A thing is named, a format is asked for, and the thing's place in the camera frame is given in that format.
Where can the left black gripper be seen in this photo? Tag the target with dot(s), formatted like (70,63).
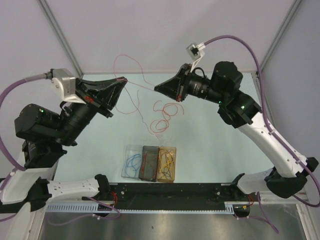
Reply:
(103,94)

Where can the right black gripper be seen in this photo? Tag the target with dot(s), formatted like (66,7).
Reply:
(176,87)

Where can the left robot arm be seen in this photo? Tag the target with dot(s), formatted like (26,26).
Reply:
(45,134)

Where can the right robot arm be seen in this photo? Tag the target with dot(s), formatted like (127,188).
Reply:
(236,108)

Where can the clear plastic bin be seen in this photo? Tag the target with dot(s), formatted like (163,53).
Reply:
(132,162)

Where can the amber plastic bin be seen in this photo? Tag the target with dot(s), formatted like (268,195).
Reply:
(166,164)

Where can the dark grey plastic bin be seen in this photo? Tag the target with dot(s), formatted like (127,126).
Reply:
(149,165)

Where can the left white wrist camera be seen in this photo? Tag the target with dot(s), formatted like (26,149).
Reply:
(63,83)

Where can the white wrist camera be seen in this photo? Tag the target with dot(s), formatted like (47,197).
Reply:
(196,52)
(63,83)

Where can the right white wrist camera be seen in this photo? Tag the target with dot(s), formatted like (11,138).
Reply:
(196,52)

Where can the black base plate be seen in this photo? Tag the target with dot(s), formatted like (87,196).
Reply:
(171,196)

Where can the left aluminium corner post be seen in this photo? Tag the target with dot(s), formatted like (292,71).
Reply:
(49,15)

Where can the aluminium corner post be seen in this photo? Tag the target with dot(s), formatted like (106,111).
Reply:
(292,12)
(49,15)

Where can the right aluminium corner post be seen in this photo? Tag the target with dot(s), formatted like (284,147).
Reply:
(292,12)

